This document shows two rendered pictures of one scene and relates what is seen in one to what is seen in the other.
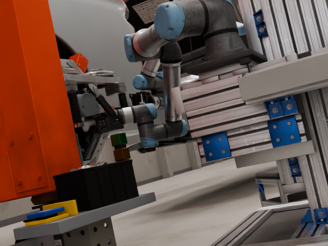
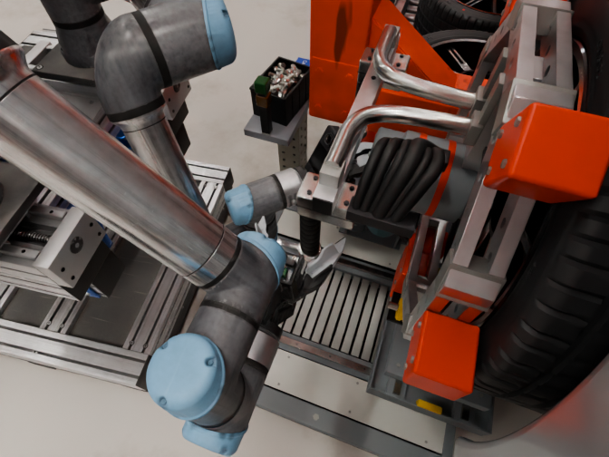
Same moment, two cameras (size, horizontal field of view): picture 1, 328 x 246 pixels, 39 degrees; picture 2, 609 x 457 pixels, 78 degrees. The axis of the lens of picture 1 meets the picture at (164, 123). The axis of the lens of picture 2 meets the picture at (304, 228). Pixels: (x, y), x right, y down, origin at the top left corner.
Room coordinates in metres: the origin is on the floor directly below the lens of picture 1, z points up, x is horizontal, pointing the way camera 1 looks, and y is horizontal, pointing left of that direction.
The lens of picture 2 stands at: (2.52, 0.09, 1.38)
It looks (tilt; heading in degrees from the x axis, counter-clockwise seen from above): 58 degrees down; 168
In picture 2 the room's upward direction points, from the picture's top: straight up
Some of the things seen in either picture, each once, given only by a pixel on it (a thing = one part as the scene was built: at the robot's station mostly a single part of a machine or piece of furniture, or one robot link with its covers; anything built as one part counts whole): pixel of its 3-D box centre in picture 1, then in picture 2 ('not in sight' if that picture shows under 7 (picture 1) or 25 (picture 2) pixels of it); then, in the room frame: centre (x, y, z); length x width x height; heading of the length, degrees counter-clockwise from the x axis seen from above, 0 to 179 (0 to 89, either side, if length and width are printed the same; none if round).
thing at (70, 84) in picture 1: (65, 87); (382, 68); (1.91, 0.37, 0.93); 0.09 x 0.05 x 0.05; 58
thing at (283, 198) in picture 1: (296, 194); not in sight; (2.88, -0.70, 0.17); 0.43 x 0.36 x 0.34; 9
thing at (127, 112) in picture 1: (126, 116); (290, 188); (2.05, 0.16, 0.77); 0.08 x 0.05 x 0.08; 14
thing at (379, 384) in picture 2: not in sight; (439, 334); (2.25, 0.60, 0.13); 0.50 x 0.36 x 0.10; 148
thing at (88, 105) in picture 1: (73, 112); (424, 175); (2.13, 0.39, 0.85); 0.21 x 0.14 x 0.14; 58
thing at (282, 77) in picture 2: (96, 184); (282, 89); (1.40, 0.24, 0.51); 0.20 x 0.14 x 0.13; 140
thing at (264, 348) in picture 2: (151, 102); (248, 344); (2.37, 0.04, 0.85); 0.08 x 0.05 x 0.08; 59
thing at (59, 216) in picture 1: (47, 219); not in sight; (1.22, 0.35, 0.45); 0.08 x 0.08 x 0.01; 58
